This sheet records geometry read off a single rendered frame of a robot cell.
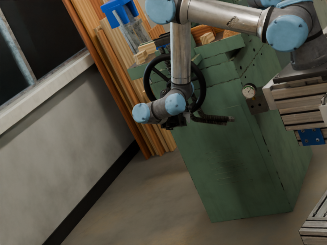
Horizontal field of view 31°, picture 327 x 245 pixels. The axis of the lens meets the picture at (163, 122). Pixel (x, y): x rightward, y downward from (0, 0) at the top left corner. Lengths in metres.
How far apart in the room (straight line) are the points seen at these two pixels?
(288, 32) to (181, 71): 0.51
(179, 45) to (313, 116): 0.54
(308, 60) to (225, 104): 0.76
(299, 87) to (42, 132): 2.02
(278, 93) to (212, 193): 0.96
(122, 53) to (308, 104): 2.19
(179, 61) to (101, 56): 1.95
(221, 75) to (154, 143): 1.63
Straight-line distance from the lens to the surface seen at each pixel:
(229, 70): 2.58
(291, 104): 2.10
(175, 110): 2.10
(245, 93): 2.53
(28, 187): 3.50
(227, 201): 2.92
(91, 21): 4.11
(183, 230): 3.09
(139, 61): 2.75
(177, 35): 2.12
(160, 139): 4.16
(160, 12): 1.94
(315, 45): 1.99
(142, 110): 2.14
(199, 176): 2.89
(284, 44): 1.84
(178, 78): 2.19
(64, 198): 3.72
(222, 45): 2.55
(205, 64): 2.61
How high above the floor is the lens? 1.41
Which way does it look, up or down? 17 degrees down
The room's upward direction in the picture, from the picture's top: 24 degrees counter-clockwise
